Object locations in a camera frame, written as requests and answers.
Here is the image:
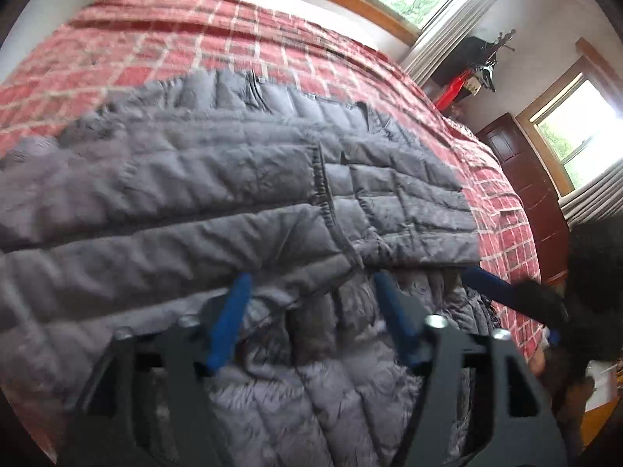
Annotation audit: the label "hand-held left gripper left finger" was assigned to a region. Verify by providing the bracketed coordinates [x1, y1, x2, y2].
[58, 272, 255, 467]

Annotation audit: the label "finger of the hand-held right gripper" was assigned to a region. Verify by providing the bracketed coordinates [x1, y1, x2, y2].
[461, 267, 570, 334]

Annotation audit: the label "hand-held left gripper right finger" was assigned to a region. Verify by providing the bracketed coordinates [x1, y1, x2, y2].
[374, 271, 568, 467]

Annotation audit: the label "grey puffer jacket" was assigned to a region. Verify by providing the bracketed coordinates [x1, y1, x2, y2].
[0, 68, 497, 467]

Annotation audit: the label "person's right forearm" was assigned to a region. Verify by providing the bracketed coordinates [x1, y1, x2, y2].
[547, 350, 602, 453]

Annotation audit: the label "white curtain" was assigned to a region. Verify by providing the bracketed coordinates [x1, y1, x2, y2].
[560, 163, 623, 227]
[401, 0, 517, 86]

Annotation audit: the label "dark wooden dresser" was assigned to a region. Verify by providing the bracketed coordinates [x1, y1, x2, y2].
[477, 113, 572, 285]

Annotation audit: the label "small wooden framed window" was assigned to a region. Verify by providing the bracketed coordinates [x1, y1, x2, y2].
[516, 39, 623, 195]

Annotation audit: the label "red object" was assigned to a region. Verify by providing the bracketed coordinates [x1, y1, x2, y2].
[435, 70, 470, 110]

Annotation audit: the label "red plaid blanket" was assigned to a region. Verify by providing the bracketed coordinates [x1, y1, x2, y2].
[0, 0, 543, 453]

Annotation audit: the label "black and red wall items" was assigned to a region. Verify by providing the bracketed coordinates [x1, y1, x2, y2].
[433, 29, 517, 103]

